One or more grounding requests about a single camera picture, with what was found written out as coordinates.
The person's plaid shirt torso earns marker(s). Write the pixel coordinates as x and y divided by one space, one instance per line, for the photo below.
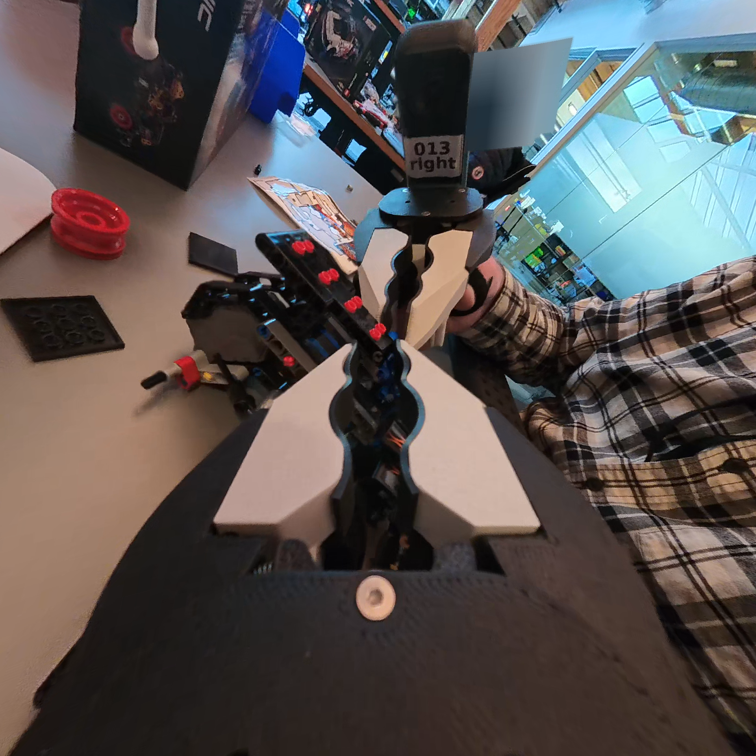
679 502

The red wheel rim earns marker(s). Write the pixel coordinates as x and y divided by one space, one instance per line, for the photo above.
88 221

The black flat tile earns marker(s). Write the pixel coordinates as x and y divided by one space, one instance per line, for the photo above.
212 253

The toy truck model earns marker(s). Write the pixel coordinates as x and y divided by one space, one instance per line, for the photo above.
236 331

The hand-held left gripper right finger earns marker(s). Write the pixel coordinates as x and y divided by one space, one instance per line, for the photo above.
466 466

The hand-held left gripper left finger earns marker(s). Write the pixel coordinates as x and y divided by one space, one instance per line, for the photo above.
283 460

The black studded plate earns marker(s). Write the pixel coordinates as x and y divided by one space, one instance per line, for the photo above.
59 328

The person's right hand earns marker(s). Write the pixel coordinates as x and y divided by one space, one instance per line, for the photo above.
493 289

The background toy set box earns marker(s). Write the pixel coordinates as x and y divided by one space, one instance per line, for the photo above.
348 41

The sticker sheet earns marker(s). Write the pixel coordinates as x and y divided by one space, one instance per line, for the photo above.
307 206

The black toy set box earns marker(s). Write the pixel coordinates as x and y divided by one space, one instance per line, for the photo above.
147 106

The blue storage bin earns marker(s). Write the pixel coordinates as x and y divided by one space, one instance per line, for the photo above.
274 65

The person's right forearm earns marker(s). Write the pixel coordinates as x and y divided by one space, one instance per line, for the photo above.
620 319

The background table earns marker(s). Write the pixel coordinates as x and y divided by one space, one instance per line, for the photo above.
354 124

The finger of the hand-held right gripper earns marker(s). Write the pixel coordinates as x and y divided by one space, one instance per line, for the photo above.
375 266
449 277

